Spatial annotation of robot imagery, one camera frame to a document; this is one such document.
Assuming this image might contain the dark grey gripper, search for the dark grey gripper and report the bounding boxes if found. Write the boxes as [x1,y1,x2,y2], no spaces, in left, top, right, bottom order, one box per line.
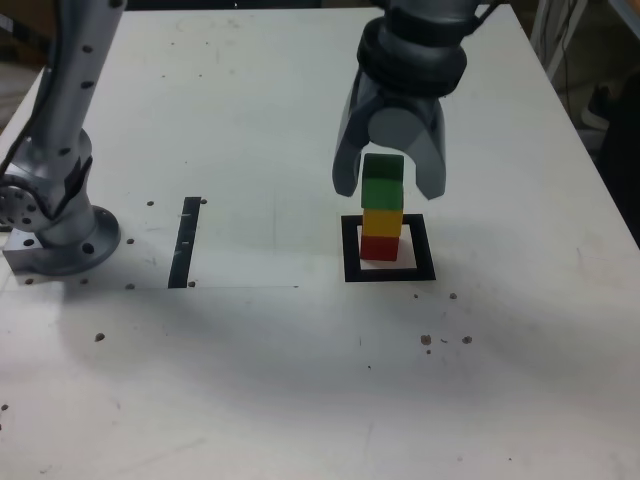
[332,74,448,203]

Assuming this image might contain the green cube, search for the green cube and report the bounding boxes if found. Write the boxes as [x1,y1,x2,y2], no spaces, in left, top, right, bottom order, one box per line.
[360,153,405,211]

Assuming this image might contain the yellow cube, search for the yellow cube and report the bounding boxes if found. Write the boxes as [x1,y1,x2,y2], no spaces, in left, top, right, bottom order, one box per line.
[360,207,403,239]

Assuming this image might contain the red cube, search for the red cube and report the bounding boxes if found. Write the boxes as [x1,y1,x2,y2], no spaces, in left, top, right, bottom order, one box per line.
[359,234,401,263]

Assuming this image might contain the black tape square outline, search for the black tape square outline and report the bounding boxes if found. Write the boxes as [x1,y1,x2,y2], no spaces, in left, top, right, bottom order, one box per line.
[340,213,437,284]

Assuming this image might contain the black tape strip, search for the black tape strip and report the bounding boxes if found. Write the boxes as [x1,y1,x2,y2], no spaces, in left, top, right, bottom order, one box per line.
[167,196,202,290]

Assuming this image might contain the dark shoe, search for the dark shoe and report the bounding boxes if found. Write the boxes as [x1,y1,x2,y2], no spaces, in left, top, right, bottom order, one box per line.
[581,84,612,129]

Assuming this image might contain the dark bulky object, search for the dark bulky object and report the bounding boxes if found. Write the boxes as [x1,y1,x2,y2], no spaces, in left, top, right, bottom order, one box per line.
[597,69,640,236]

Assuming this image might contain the white metal frame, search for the white metal frame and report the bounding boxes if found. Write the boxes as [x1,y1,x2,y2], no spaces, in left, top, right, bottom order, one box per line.
[529,0,591,84]

